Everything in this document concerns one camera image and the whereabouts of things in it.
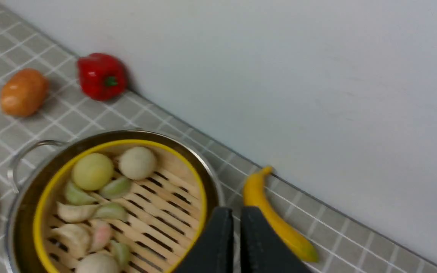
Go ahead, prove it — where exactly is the green dumpling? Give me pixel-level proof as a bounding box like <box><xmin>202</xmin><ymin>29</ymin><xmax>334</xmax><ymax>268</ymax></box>
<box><xmin>98</xmin><ymin>176</ymin><xmax>132</xmax><ymax>199</ymax></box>

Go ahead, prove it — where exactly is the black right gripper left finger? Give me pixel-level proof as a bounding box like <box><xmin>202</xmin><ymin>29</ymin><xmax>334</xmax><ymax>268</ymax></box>
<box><xmin>173</xmin><ymin>206</ymin><xmax>234</xmax><ymax>273</ymax></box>

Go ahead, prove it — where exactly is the yellow banana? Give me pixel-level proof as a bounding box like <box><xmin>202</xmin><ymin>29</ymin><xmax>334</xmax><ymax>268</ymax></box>
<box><xmin>242</xmin><ymin>166</ymin><xmax>320</xmax><ymax>263</ymax></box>

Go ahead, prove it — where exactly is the yellow rimmed bamboo steamer basket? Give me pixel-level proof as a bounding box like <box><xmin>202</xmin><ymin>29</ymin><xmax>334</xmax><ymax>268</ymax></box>
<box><xmin>33</xmin><ymin>135</ymin><xmax>219</xmax><ymax>273</ymax></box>

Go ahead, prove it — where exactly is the white dumpling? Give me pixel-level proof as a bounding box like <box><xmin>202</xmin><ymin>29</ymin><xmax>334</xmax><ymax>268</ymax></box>
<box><xmin>56</xmin><ymin>202</ymin><xmax>100</xmax><ymax>223</ymax></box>

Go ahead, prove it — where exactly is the red bell pepper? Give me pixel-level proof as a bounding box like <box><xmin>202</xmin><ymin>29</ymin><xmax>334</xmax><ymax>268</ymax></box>
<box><xmin>77</xmin><ymin>52</ymin><xmax>128</xmax><ymax>101</ymax></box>

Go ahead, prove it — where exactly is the brown potato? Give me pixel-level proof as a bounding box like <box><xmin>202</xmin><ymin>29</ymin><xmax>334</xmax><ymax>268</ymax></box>
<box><xmin>0</xmin><ymin>68</ymin><xmax>49</xmax><ymax>117</ymax></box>

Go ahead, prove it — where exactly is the pink dumpling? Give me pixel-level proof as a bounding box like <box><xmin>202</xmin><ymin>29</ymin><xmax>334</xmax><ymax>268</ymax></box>
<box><xmin>87</xmin><ymin>219</ymin><xmax>112</xmax><ymax>253</ymax></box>

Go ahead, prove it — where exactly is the grey checkered tablecloth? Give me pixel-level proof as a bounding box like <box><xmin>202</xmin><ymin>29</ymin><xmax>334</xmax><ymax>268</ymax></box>
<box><xmin>0</xmin><ymin>5</ymin><xmax>437</xmax><ymax>273</ymax></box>

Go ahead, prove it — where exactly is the stainless steel pot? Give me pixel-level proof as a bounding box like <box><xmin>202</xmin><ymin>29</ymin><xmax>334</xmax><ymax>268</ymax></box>
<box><xmin>5</xmin><ymin>129</ymin><xmax>225</xmax><ymax>273</ymax></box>

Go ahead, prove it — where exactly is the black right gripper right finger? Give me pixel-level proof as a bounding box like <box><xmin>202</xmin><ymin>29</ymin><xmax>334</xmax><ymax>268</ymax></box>
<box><xmin>241</xmin><ymin>206</ymin><xmax>311</xmax><ymax>273</ymax></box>

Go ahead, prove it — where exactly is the white round bun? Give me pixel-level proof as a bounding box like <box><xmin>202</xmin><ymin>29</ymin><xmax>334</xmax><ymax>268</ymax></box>
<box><xmin>118</xmin><ymin>146</ymin><xmax>157</xmax><ymax>181</ymax></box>

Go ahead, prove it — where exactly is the yellow round bun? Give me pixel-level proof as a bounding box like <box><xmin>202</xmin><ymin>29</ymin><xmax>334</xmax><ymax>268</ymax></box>
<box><xmin>71</xmin><ymin>153</ymin><xmax>114</xmax><ymax>191</ymax></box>

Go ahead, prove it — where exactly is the white bun at bottom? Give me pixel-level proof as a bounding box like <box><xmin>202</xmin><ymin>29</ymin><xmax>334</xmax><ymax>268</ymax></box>
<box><xmin>75</xmin><ymin>253</ymin><xmax>120</xmax><ymax>273</ymax></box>

